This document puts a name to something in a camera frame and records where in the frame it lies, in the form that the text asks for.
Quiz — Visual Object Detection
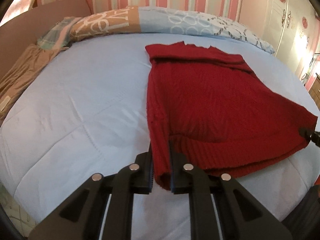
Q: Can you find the mauve upholstered headboard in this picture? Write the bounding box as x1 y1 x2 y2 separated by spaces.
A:
0 0 92 77

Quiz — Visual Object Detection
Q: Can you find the red knit sweater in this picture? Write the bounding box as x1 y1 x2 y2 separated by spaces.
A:
145 42 317 189

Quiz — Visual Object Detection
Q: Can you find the wooden dresser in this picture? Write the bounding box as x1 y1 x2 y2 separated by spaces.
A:
309 74 320 107

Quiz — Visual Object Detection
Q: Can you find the tan folded garment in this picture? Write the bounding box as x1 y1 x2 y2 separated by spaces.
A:
1 44 69 122

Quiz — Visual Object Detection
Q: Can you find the white wardrobe with floral handles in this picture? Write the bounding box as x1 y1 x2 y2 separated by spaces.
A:
263 0 318 77

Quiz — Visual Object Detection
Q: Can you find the plaid pastel folded cloth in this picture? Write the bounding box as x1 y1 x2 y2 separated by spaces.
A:
36 17 81 50

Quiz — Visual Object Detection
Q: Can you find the patterned blue and tan pillow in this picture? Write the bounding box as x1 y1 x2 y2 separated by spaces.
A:
70 6 274 54

